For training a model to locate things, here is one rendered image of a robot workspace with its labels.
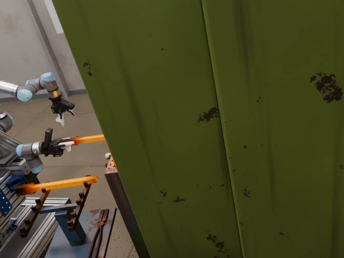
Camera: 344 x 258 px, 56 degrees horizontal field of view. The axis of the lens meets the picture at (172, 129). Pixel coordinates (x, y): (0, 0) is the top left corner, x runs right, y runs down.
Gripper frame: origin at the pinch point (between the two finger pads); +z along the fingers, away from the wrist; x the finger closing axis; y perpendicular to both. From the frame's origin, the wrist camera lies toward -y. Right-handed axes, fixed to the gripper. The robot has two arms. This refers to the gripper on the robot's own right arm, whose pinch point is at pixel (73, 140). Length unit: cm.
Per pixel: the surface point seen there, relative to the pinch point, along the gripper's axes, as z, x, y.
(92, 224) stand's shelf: 13.4, 36.8, 28.6
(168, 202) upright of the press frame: 59, 48, 7
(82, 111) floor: -120, -252, 100
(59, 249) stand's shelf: 1, 51, 29
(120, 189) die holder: 27.1, 21.8, 20.2
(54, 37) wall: -155, -322, 4
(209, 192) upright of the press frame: 76, 48, 4
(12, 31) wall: -222, -332, -14
